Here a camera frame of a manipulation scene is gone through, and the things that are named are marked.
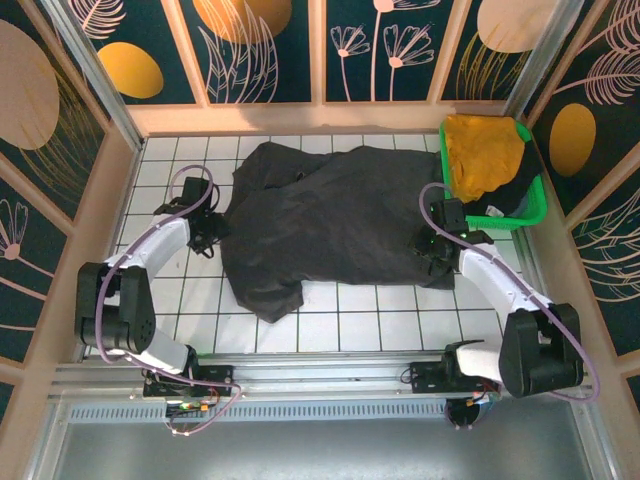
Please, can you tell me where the aluminium frame post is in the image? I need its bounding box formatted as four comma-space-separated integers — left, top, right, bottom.
42, 0, 146, 151
502, 0, 586, 121

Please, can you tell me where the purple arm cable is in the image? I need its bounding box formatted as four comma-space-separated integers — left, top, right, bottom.
418, 182, 601, 404
94, 164, 246, 437

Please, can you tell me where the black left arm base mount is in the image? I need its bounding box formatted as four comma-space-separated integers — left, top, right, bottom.
142, 363, 236, 399

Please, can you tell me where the yellow t-shirt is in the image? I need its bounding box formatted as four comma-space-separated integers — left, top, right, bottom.
443, 113, 526, 204

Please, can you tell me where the grey slotted cable duct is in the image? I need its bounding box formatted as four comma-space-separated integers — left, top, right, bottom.
67, 400, 451, 424

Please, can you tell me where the black t-shirt with label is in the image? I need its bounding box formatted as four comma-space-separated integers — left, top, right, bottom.
467, 142, 544, 219

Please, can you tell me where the green plastic basket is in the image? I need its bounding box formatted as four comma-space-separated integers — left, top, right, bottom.
438, 117, 550, 232

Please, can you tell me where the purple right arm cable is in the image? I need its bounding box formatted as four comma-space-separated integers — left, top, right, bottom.
418, 182, 601, 404

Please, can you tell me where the dark grey t-shirt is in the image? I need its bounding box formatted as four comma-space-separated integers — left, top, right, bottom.
219, 141, 457, 326

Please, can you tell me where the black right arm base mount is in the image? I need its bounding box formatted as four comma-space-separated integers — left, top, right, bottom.
407, 357, 501, 397

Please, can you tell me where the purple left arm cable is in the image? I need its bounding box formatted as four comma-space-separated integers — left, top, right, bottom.
94, 164, 246, 437

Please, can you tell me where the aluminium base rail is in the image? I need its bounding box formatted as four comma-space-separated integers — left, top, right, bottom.
49, 350, 604, 402

